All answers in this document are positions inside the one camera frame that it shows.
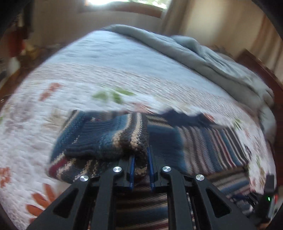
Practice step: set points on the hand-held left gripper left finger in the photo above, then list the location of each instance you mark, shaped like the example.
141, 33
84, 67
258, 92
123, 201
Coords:
132, 174

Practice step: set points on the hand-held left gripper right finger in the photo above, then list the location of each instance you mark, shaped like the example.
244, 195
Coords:
151, 169

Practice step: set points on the striped knit sweater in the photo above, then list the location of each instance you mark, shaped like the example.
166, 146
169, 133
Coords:
110, 137

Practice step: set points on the white floral quilt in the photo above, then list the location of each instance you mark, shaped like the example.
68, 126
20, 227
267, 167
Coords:
88, 73

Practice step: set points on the grey-blue comforter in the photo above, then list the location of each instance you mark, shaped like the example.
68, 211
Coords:
188, 55

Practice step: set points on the beige curtain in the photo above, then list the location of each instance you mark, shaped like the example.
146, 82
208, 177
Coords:
176, 15

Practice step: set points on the window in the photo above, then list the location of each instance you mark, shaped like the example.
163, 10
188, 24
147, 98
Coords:
123, 3

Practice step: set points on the dark wooden bed frame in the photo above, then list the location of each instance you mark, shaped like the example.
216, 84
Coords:
260, 70

